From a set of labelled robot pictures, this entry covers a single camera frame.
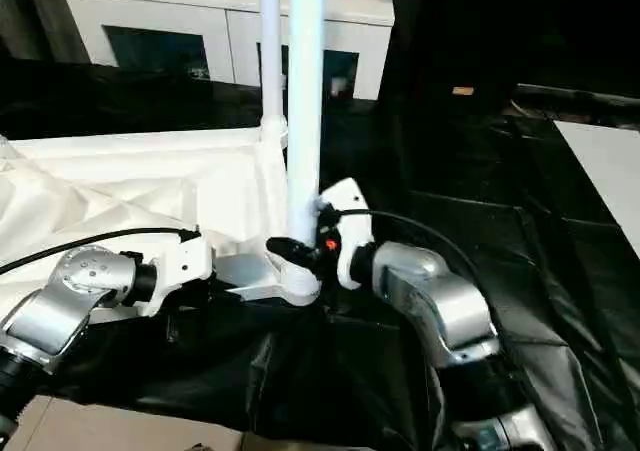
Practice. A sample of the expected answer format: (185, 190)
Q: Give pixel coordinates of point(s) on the white cabinet with glass doors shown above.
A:
(175, 11)

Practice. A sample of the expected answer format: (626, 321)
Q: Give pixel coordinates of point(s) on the white flat board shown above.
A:
(607, 171)

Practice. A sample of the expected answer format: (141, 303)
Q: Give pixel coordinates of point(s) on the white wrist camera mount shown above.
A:
(182, 266)
(352, 211)

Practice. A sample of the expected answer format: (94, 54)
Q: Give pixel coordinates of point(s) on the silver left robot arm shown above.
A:
(65, 291)

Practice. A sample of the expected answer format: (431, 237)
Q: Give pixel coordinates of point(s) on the small tan label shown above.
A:
(462, 90)

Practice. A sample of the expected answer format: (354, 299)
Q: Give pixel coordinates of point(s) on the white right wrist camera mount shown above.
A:
(352, 211)

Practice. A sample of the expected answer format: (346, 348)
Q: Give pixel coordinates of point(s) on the grey curtain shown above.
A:
(35, 16)

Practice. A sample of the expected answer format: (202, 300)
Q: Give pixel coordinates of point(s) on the small white cup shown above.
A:
(340, 86)

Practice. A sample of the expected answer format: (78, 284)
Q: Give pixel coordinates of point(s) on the black mat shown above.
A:
(500, 246)

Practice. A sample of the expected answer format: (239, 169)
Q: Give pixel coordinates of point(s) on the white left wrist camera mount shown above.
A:
(182, 266)

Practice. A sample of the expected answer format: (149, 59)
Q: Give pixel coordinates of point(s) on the white plastic table leg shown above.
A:
(272, 56)
(306, 96)

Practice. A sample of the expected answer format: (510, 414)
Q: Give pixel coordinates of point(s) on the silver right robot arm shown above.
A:
(435, 301)

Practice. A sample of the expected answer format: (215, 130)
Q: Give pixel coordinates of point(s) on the white plastic table top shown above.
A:
(125, 181)

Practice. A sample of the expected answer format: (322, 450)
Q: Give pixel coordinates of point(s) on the black cabinet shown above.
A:
(500, 31)

